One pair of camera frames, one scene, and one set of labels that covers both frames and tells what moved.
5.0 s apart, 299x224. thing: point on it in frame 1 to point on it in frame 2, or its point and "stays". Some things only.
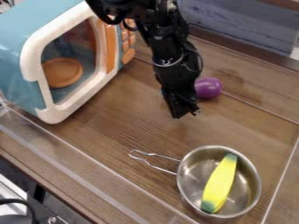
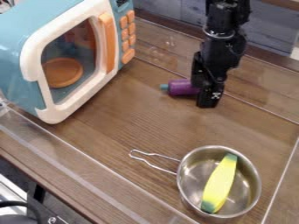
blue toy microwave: [61, 54] stays
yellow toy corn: [219, 185] stays
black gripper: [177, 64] to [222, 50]
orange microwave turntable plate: [62, 71] stays
